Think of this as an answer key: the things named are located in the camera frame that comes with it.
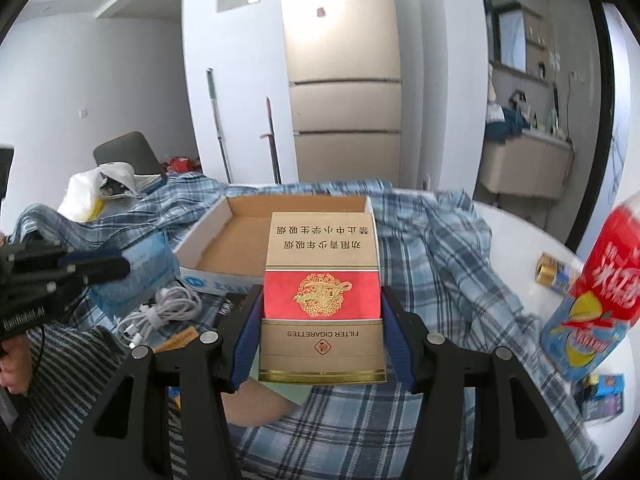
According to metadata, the blue tissue pack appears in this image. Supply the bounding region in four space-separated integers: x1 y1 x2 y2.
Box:
88 233 180 320

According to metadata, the white charging cable bundle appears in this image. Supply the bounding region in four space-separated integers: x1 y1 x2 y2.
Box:
115 285 204 350

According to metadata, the green snap pouch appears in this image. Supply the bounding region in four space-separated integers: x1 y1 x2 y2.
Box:
250 358 312 405

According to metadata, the red gold cigarette pack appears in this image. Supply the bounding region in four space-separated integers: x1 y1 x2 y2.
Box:
258 211 386 386

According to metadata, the person's left hand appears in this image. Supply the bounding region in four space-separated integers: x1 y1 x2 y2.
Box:
0 335 32 394

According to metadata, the white plastic bag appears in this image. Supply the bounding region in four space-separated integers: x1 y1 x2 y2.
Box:
58 162 137 223

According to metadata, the dark blue small box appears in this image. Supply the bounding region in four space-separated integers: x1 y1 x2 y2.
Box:
573 374 625 422

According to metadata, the striped grey cloth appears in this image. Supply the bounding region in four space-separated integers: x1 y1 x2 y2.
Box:
12 324 189 480

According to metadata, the orange blue cigarette pack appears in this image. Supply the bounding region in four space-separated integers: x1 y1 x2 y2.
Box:
152 326 200 353

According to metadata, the open cardboard tray box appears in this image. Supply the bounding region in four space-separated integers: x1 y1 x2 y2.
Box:
174 194 380 295

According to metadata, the grey chair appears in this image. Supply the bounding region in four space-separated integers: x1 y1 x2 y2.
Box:
93 131 165 176

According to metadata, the black Face tissue pack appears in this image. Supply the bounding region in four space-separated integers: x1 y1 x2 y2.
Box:
212 292 246 327

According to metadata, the gold blue small box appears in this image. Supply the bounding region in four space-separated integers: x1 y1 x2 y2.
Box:
535 252 580 295

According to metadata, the blue plaid shirt cloth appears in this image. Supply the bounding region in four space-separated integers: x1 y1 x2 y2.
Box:
13 174 602 479

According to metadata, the beige bathroom vanity cabinet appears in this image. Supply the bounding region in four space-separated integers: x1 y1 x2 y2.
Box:
478 130 574 200

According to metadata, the dark teal clothing pile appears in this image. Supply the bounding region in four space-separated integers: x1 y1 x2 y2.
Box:
485 107 530 144

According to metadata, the beige three-door refrigerator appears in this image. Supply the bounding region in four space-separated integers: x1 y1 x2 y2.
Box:
280 0 401 183

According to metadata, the dark broom handle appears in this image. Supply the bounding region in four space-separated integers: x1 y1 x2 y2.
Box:
260 96 282 184

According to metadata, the grey mop handle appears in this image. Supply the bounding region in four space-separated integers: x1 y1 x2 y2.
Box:
206 67 233 183

